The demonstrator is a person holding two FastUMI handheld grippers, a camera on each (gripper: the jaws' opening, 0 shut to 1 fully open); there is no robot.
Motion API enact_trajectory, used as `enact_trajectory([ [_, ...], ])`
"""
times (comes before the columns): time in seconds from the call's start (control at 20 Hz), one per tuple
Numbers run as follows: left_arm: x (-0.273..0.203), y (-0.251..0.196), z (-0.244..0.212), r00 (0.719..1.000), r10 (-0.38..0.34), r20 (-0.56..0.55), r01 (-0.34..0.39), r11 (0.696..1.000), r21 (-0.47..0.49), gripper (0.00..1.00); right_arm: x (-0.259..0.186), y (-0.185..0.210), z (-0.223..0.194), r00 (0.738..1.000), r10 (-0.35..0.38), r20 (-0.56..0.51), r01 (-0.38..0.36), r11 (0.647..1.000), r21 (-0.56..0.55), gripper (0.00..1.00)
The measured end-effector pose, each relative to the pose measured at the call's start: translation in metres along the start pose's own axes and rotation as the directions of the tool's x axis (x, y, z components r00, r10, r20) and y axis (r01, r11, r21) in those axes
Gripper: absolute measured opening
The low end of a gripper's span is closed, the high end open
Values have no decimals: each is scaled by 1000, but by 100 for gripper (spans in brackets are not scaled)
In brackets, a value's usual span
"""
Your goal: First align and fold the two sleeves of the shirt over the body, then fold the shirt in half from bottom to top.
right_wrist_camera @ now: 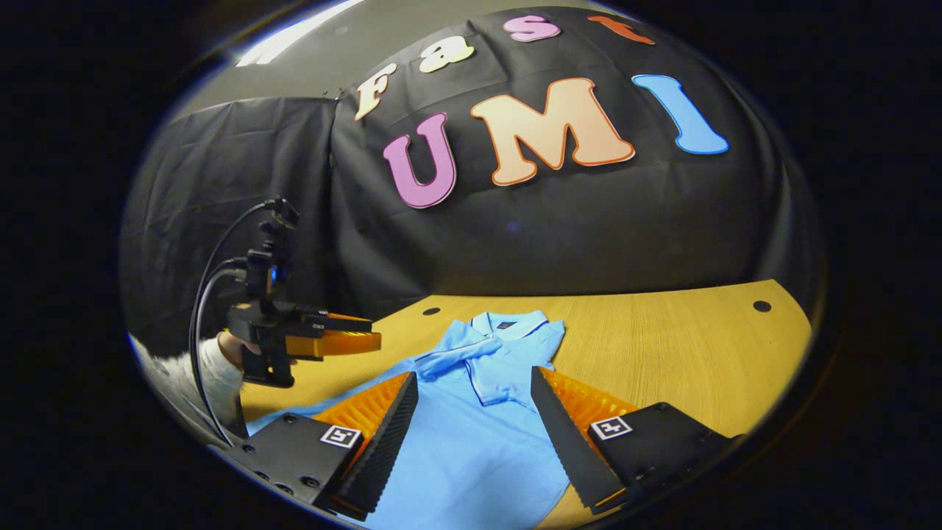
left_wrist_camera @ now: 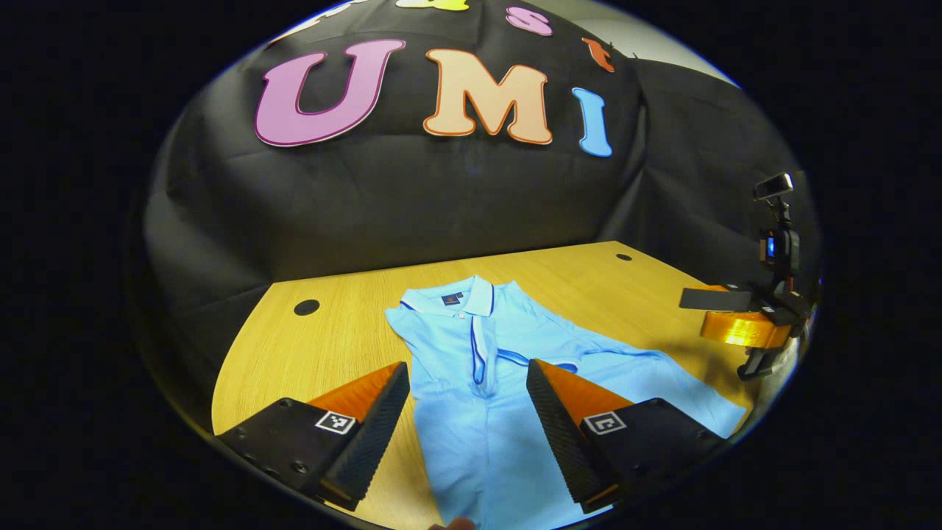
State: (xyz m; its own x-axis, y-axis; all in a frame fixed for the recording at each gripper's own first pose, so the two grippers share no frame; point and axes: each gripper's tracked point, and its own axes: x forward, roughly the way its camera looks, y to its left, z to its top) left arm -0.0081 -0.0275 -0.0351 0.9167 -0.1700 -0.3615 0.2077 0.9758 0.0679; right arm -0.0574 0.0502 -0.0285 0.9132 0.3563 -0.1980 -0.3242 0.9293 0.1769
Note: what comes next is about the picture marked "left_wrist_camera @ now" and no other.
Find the light blue T-shirt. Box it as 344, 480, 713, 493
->
385, 275, 748, 530

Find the black backdrop cloth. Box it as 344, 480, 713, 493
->
144, 0, 821, 413

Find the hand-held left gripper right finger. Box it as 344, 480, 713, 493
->
525, 358, 729, 515

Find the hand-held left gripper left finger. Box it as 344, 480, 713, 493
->
215, 361, 411, 512

